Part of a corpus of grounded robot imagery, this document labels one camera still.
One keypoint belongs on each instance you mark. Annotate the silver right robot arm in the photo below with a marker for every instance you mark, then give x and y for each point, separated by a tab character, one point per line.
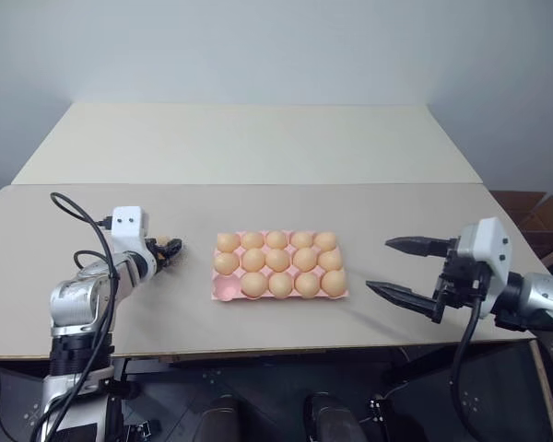
544	294

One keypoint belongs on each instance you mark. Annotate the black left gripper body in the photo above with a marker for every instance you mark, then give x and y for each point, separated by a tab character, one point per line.
156	256

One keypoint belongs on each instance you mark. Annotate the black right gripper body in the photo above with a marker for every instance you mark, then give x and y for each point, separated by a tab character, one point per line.
458	282

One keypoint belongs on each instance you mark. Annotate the pink egg tray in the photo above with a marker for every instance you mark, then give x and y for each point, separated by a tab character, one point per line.
225	291

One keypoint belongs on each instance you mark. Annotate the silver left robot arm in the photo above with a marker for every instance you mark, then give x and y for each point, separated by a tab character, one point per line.
74	299

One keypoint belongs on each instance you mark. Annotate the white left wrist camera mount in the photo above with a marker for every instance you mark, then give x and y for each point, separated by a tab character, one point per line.
128	224

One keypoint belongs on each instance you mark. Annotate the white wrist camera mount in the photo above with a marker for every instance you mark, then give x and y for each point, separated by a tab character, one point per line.
128	224
490	248

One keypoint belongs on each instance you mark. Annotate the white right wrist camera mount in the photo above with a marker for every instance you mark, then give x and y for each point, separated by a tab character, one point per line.
490	248

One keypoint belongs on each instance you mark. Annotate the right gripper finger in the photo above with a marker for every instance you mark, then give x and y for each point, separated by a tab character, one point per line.
403	297
417	246

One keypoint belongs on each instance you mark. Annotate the brown cardboard box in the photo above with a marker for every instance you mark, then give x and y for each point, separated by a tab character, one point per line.
530	216

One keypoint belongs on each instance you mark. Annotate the dark rounded shape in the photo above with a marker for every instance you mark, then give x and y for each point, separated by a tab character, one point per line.
221	419
327	416

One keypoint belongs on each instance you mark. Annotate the tan egg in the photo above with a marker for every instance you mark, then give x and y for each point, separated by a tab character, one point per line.
226	262
329	260
301	239
276	239
308	284
253	259
281	284
227	241
162	240
334	282
252	240
325	241
277	259
304	259
253	283

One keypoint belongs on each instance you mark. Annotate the black base platform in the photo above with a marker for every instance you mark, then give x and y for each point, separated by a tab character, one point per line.
180	405

